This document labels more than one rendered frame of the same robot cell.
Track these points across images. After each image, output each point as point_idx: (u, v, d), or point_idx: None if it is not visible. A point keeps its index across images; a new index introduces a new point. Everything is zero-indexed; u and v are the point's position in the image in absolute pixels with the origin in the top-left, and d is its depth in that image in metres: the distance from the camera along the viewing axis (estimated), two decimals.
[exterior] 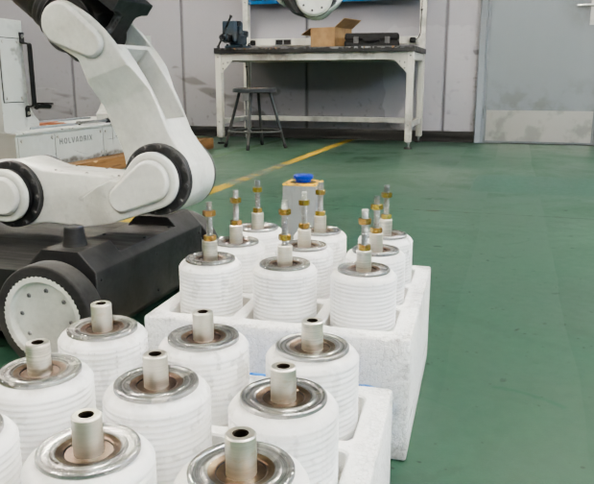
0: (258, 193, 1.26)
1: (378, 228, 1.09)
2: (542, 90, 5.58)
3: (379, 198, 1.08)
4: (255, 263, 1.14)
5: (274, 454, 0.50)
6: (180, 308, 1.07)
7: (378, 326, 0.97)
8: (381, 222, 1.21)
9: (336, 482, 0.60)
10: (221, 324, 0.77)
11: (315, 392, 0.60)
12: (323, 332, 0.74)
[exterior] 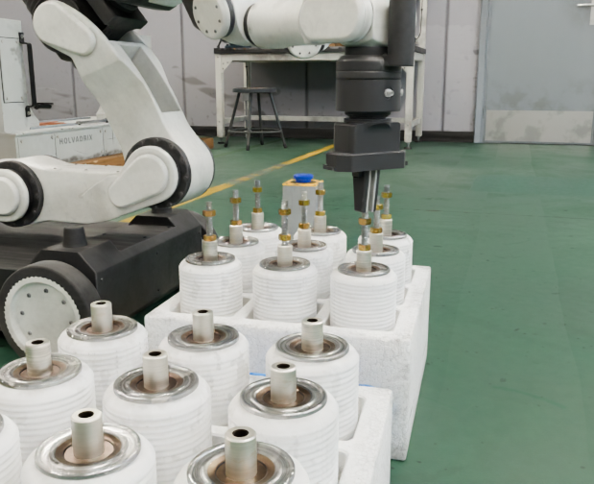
0: (258, 193, 1.26)
1: (378, 228, 1.09)
2: (542, 90, 5.58)
3: (379, 198, 1.08)
4: (255, 263, 1.14)
5: (274, 454, 0.50)
6: (180, 308, 1.07)
7: (378, 326, 0.97)
8: (381, 222, 1.21)
9: (336, 482, 0.60)
10: (221, 324, 0.77)
11: (315, 392, 0.60)
12: (323, 332, 0.74)
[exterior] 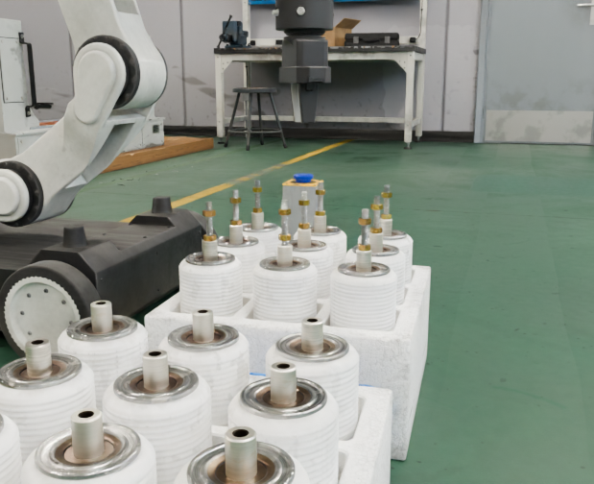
0: (258, 193, 1.26)
1: (378, 228, 1.09)
2: (542, 90, 5.58)
3: (379, 198, 1.08)
4: (255, 263, 1.14)
5: (274, 454, 0.50)
6: (180, 308, 1.07)
7: (378, 326, 0.97)
8: (381, 222, 1.21)
9: (336, 482, 0.60)
10: (221, 324, 0.77)
11: (315, 392, 0.60)
12: (323, 332, 0.74)
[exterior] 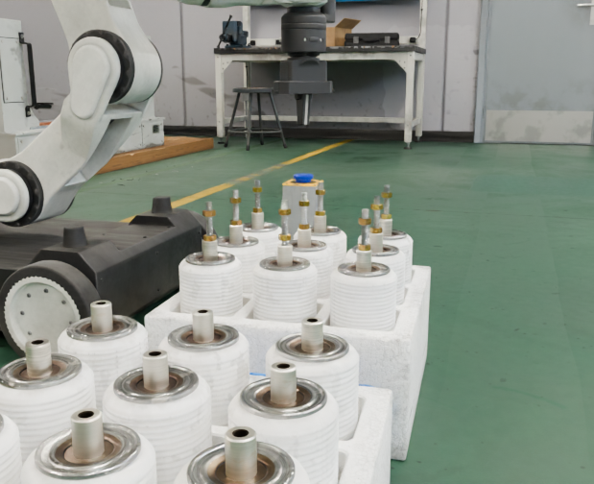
0: (258, 193, 1.26)
1: (378, 228, 1.09)
2: (542, 90, 5.58)
3: (379, 198, 1.08)
4: (255, 263, 1.14)
5: (274, 454, 0.50)
6: (180, 308, 1.07)
7: (378, 326, 0.97)
8: (381, 222, 1.21)
9: (336, 482, 0.60)
10: (221, 324, 0.77)
11: (315, 392, 0.60)
12: (323, 332, 0.74)
